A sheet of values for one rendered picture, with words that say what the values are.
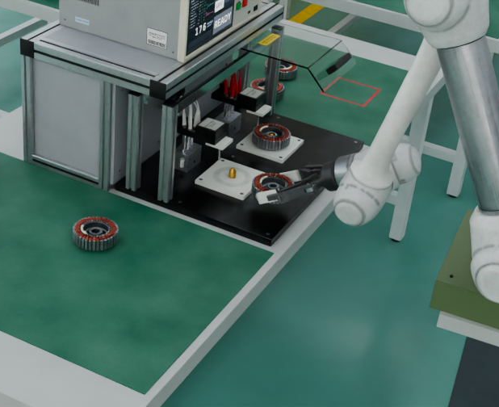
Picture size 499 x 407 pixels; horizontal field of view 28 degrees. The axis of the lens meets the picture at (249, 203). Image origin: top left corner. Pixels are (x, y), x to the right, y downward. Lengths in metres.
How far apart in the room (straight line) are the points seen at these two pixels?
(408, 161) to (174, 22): 0.69
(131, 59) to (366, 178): 0.71
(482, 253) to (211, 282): 0.65
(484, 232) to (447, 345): 1.44
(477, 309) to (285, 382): 1.03
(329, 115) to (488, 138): 1.20
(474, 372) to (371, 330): 1.00
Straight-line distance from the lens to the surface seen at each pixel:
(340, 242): 3.99
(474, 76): 2.08
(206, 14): 2.66
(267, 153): 2.91
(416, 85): 2.28
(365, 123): 3.23
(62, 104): 2.73
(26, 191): 2.74
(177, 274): 2.44
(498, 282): 2.18
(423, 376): 3.44
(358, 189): 2.29
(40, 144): 2.84
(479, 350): 2.58
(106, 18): 2.71
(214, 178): 2.77
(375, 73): 3.59
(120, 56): 2.63
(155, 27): 2.63
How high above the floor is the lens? 2.20
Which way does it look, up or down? 32 degrees down
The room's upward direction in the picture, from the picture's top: 6 degrees clockwise
